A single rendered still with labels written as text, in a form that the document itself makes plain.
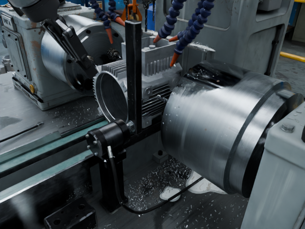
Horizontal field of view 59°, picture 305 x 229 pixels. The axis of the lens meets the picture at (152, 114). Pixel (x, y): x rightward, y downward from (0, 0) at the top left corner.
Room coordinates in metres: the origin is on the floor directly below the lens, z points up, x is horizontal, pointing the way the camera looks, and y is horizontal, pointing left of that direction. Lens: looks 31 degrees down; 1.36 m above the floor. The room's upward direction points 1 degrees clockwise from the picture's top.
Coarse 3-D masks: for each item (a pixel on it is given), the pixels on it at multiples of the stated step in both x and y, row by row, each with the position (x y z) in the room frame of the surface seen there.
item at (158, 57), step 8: (144, 40) 0.79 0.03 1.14; (152, 40) 0.79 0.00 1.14; (160, 40) 0.79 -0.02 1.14; (168, 40) 0.77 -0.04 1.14; (144, 48) 0.72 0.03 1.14; (152, 48) 0.74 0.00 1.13; (160, 48) 0.70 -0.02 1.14; (168, 48) 0.72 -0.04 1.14; (144, 56) 0.66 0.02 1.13; (152, 56) 0.68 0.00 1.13; (160, 56) 0.70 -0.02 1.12; (168, 56) 0.72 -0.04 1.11; (144, 64) 0.66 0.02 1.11; (152, 64) 0.68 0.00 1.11; (160, 64) 0.70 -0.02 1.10; (168, 64) 0.72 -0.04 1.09; (144, 72) 0.66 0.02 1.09; (152, 72) 0.68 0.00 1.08
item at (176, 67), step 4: (176, 64) 0.72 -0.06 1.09; (96, 68) 0.69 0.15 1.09; (100, 68) 0.69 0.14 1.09; (172, 68) 0.72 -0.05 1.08; (176, 68) 0.71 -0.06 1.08; (180, 68) 0.72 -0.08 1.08; (176, 72) 0.71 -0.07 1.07; (124, 80) 0.60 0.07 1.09; (120, 84) 0.61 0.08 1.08; (124, 84) 0.60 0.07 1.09; (124, 88) 0.60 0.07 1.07; (124, 92) 0.60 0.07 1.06; (100, 112) 0.69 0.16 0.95
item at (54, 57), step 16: (64, 16) 0.97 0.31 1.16; (80, 16) 0.98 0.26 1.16; (80, 32) 0.83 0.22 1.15; (96, 32) 0.86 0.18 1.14; (112, 32) 0.91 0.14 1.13; (48, 48) 0.86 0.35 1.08; (96, 48) 0.86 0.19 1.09; (112, 48) 0.89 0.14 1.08; (48, 64) 0.87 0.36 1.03; (64, 64) 0.78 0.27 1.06; (64, 80) 0.80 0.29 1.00; (80, 80) 0.81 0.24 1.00
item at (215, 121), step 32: (224, 64) 0.54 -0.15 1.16; (160, 96) 0.57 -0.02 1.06; (192, 96) 0.46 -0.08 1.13; (224, 96) 0.43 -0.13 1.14; (256, 96) 0.41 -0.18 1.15; (288, 96) 0.42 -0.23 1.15; (192, 128) 0.42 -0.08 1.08; (224, 128) 0.38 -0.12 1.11; (256, 128) 0.37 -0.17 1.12; (192, 160) 0.41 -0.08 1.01; (224, 160) 0.36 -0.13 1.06; (256, 160) 0.37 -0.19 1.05
